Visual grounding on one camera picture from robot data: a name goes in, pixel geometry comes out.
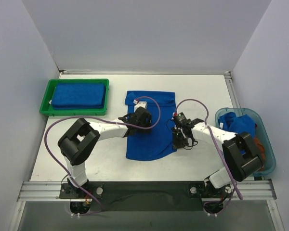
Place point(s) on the crumpled blue towel in bin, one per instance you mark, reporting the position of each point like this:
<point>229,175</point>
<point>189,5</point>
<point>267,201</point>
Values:
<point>237,124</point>

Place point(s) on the rust orange towel in bin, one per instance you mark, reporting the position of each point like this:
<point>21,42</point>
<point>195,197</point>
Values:
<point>260,147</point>

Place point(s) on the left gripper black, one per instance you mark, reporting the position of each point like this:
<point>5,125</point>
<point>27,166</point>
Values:
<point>144,118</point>

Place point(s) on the aluminium back rail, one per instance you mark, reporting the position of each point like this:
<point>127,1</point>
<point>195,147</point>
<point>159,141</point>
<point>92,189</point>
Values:
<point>94,72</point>

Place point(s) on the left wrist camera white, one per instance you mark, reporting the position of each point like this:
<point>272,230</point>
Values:
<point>138,104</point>

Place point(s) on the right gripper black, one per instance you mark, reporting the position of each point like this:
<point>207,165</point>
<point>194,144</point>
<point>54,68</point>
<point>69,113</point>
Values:
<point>178,138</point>

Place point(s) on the folded blue towel stack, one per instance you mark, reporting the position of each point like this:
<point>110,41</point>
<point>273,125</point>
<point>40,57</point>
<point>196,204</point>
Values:
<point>69,96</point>

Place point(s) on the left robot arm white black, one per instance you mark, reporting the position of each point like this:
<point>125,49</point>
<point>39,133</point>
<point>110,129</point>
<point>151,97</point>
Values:
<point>77,144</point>

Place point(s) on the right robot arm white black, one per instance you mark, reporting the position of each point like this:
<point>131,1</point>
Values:
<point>239,154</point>

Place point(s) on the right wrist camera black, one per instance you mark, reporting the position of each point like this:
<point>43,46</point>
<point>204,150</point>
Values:
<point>180,119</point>

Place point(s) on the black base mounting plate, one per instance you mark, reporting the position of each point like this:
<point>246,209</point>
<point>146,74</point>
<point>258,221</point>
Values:
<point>146,196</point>

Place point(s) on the aluminium front frame rail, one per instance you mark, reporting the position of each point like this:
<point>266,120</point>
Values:
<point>52,191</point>

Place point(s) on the green plastic tray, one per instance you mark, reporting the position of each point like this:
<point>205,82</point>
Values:
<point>47,109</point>

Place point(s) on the teal transparent plastic bin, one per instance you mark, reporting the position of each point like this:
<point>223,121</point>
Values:
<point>261,134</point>

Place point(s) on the aluminium right side rail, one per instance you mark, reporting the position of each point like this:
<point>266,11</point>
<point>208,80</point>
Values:
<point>231,90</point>

